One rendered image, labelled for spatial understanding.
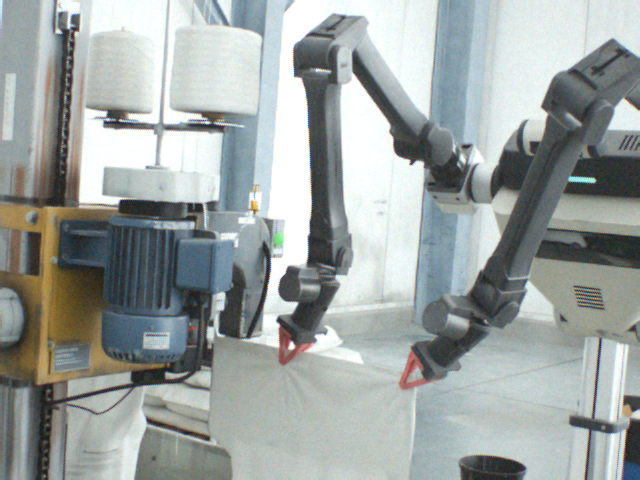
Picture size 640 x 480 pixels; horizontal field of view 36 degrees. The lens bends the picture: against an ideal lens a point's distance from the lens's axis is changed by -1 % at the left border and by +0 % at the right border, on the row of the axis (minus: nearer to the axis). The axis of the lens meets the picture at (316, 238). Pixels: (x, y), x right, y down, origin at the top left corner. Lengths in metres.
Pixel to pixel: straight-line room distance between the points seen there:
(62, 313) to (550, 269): 1.00
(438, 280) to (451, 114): 1.76
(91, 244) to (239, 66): 0.41
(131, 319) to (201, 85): 0.43
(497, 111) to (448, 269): 1.74
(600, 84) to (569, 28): 9.02
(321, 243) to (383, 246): 8.20
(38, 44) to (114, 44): 0.22
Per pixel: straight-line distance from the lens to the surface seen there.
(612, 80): 1.54
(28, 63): 1.86
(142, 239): 1.72
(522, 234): 1.64
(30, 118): 1.84
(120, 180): 1.71
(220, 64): 1.82
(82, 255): 1.83
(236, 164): 8.11
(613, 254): 2.07
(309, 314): 1.93
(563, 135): 1.56
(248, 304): 2.20
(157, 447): 2.73
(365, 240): 9.82
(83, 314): 1.87
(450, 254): 10.64
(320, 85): 1.80
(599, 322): 2.22
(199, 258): 1.70
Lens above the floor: 1.41
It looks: 3 degrees down
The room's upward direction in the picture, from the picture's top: 4 degrees clockwise
